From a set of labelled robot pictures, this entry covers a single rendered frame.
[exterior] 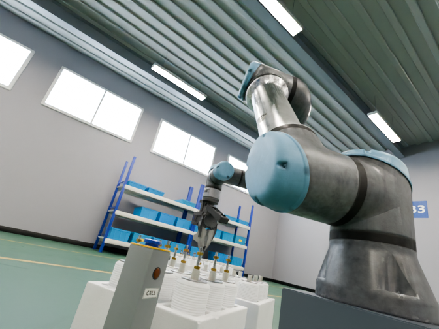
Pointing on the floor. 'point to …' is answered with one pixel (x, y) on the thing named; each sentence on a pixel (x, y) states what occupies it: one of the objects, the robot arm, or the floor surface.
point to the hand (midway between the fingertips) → (203, 248)
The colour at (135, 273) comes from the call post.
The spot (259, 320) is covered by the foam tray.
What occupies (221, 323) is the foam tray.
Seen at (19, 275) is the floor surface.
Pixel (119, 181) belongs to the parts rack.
